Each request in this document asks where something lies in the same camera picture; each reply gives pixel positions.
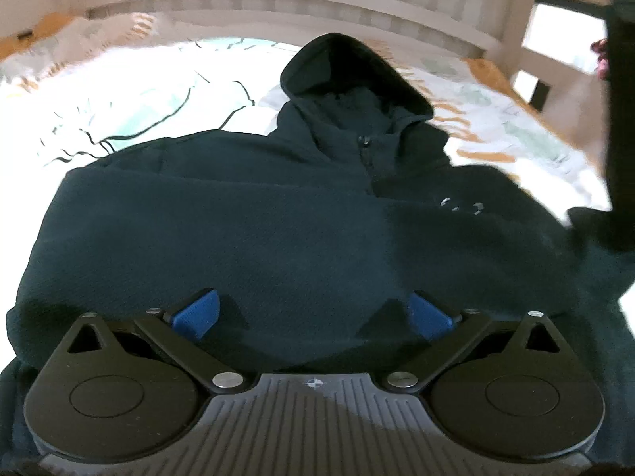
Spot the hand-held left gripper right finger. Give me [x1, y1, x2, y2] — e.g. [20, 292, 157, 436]
[377, 292, 571, 392]

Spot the person's right hand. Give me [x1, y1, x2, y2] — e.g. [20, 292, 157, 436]
[590, 37, 611, 80]

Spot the dark hooded zip jacket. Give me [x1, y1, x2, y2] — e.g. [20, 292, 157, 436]
[0, 0, 635, 476]

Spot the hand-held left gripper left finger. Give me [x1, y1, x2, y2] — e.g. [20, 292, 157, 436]
[65, 288, 245, 392]

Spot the pale wooden bed frame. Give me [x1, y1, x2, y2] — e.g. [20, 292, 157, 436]
[50, 0, 635, 159]

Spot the white leaf print duvet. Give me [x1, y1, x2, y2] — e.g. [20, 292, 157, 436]
[0, 10, 616, 358]

